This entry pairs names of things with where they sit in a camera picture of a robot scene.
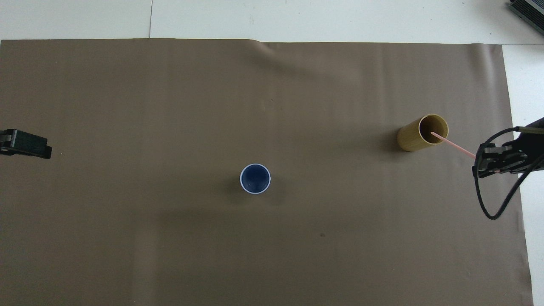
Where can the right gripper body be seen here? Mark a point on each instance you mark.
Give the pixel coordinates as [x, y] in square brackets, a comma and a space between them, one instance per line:
[536, 146]

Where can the pink chopstick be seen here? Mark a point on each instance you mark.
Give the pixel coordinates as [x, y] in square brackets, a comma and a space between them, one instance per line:
[454, 145]

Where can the yellow cylindrical cup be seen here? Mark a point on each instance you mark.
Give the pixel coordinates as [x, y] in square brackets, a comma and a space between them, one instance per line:
[410, 138]

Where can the blue cup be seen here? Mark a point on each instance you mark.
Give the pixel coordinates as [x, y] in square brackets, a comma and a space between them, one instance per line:
[255, 178]

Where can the black stand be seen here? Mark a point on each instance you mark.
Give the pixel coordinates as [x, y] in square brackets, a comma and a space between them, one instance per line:
[529, 10]

